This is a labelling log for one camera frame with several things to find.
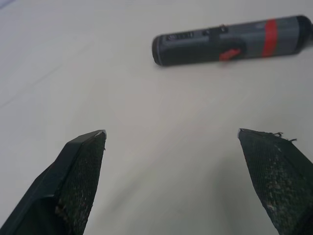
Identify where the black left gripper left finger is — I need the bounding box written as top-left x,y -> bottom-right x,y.
0,129 -> 108,235

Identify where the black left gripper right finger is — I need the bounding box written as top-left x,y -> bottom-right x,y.
236,128 -> 313,235

